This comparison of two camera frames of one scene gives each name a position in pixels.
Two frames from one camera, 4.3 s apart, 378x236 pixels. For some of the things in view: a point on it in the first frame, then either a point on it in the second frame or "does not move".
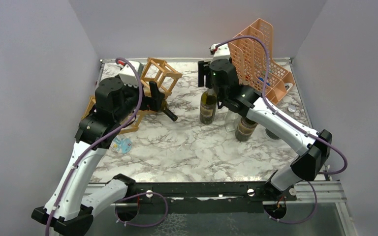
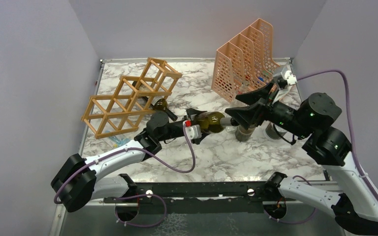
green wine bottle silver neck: [207, 106] to [214, 122]
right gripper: [203, 70] to [245, 115]
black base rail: [205, 197] does not move
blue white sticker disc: [121, 144] does not move
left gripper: [154, 102] to [192, 113]
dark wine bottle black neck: [245, 129] does not move
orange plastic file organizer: [251, 55] does not move
